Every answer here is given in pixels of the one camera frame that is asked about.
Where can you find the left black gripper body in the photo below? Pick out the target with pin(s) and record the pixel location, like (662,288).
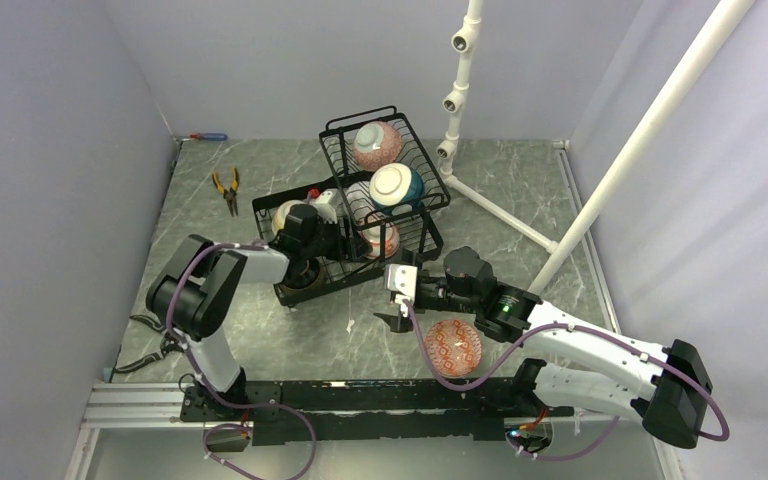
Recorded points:
(327,241)

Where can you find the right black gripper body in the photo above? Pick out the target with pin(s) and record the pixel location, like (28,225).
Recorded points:
(435,295)

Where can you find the yellow sun pattern bowl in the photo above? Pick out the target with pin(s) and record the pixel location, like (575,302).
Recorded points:
(279,216)

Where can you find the black blue banded bowl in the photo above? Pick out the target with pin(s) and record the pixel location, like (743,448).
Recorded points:
(304,275)

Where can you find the orange zigzag bowl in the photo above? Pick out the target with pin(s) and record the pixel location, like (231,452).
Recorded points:
(382,237)

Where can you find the black wire dish rack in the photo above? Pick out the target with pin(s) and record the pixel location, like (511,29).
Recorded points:
(420,239)

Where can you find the teal white bowl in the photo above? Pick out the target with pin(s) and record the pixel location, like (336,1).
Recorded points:
(396,188)

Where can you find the pink floral bowl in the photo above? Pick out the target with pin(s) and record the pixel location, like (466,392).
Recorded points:
(376,144)

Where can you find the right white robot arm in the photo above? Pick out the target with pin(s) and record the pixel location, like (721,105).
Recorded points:
(666,389)

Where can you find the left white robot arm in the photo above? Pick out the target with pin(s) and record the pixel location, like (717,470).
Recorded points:
(195,289)

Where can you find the red geometric pattern bowl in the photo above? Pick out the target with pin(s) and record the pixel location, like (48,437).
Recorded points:
(454,347)

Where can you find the red blue screwdriver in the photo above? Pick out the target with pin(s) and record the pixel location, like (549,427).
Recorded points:
(210,136)

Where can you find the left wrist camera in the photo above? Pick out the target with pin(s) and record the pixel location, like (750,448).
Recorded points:
(328,204)

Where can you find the yellow handled pliers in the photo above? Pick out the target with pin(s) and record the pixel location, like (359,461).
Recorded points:
(228,193)

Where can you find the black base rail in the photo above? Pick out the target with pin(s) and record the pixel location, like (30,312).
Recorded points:
(294,411)

